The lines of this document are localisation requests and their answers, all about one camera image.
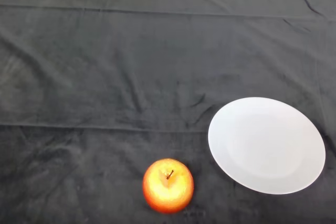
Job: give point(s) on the black cloth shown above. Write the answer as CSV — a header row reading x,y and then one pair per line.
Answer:
x,y
105,77

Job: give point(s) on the white round plate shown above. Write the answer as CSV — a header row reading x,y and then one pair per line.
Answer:
x,y
265,145

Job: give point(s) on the red yellow apple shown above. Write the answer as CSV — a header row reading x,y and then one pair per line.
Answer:
x,y
168,192

